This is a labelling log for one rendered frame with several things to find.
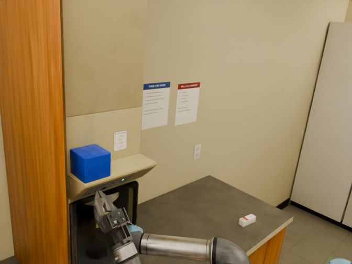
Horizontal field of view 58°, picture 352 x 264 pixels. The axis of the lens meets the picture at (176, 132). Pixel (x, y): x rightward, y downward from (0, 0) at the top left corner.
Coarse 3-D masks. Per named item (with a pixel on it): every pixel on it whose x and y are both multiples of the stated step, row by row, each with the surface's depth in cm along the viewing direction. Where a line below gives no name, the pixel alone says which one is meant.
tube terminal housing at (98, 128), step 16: (112, 112) 116; (128, 112) 122; (64, 128) 106; (80, 128) 109; (96, 128) 113; (112, 128) 118; (128, 128) 124; (64, 144) 108; (80, 144) 110; (96, 144) 115; (112, 144) 120; (128, 144) 126; (112, 160) 123
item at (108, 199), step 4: (100, 192) 114; (100, 196) 114; (104, 196) 114; (108, 196) 113; (104, 200) 114; (108, 200) 113; (112, 200) 112; (104, 204) 114; (108, 204) 114; (112, 204) 112; (104, 208) 114; (108, 208) 113; (112, 208) 113
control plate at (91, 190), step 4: (132, 176) 121; (116, 180) 115; (120, 180) 118; (124, 180) 122; (104, 184) 112; (108, 184) 115; (112, 184) 118; (92, 188) 108; (96, 188) 111; (100, 188) 114; (88, 192) 111; (92, 192) 114
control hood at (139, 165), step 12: (132, 156) 128; (144, 156) 129; (120, 168) 117; (132, 168) 118; (144, 168) 120; (72, 180) 108; (96, 180) 107; (108, 180) 109; (72, 192) 110; (84, 192) 109
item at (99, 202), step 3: (96, 192) 114; (96, 195) 113; (99, 195) 114; (96, 198) 113; (99, 198) 111; (96, 201) 112; (99, 201) 111; (102, 201) 109; (96, 204) 111; (99, 204) 111; (102, 204) 109; (99, 207) 111; (102, 207) 110; (99, 210) 111; (102, 210) 110; (99, 213) 110; (102, 213) 110
